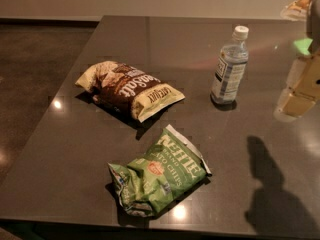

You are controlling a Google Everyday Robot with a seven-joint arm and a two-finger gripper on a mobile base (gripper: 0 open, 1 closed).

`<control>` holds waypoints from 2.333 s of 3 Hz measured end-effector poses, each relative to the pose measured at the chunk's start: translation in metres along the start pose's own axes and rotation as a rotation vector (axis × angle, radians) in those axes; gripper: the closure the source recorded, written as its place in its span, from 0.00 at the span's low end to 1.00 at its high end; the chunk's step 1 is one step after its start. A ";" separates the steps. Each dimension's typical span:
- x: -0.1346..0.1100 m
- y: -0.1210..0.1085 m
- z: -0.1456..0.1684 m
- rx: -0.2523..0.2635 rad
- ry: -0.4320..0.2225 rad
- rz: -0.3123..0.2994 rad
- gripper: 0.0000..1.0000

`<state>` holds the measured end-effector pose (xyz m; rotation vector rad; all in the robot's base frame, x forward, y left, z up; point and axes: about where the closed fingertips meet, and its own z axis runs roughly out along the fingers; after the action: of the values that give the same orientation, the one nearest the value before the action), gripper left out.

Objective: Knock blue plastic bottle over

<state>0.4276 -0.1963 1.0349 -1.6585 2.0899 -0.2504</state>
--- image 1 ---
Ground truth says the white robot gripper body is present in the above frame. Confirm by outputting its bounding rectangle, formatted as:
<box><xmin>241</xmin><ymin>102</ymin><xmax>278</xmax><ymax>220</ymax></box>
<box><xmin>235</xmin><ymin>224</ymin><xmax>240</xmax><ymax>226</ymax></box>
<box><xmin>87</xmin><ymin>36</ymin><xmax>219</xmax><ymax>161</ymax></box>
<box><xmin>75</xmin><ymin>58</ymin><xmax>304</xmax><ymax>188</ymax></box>
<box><xmin>286</xmin><ymin>57</ymin><xmax>310</xmax><ymax>89</ymax></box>

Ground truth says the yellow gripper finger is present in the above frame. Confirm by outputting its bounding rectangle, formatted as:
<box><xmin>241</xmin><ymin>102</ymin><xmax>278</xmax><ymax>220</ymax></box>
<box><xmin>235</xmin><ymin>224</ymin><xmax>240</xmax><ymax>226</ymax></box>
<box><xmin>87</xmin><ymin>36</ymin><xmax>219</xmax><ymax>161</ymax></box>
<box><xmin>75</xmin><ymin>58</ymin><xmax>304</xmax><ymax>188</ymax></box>
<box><xmin>274</xmin><ymin>53</ymin><xmax>320</xmax><ymax>122</ymax></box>

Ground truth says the clear blue plastic water bottle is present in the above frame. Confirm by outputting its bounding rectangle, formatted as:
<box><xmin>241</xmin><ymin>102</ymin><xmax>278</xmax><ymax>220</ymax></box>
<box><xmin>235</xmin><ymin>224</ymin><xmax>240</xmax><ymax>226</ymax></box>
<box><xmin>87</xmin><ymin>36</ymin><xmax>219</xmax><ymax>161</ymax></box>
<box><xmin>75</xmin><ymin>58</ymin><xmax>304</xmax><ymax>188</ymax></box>
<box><xmin>210</xmin><ymin>26</ymin><xmax>249</xmax><ymax>105</ymax></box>

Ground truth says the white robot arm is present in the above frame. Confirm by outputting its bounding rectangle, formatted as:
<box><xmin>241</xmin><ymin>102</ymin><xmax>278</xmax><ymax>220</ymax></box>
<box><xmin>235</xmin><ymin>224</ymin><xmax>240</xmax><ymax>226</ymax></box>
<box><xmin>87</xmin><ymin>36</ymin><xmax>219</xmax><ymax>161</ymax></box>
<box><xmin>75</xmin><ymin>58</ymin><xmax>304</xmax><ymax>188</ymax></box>
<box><xmin>274</xmin><ymin>0</ymin><xmax>320</xmax><ymax>122</ymax></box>

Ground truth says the green kettle chips bag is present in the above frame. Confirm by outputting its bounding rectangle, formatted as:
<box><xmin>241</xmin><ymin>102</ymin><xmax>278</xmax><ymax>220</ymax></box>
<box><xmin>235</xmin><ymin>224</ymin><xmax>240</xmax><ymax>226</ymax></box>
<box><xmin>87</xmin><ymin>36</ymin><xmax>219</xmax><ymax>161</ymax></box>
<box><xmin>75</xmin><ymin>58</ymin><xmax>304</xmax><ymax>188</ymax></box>
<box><xmin>108</xmin><ymin>125</ymin><xmax>212</xmax><ymax>217</ymax></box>

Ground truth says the brown sea salt chip bag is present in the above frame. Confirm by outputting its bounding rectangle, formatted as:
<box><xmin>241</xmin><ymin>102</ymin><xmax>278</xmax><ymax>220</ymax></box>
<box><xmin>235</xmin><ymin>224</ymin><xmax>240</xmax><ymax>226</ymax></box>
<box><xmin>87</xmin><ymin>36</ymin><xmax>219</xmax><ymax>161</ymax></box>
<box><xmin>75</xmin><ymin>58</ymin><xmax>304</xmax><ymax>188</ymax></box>
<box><xmin>76</xmin><ymin>61</ymin><xmax>185</xmax><ymax>123</ymax></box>

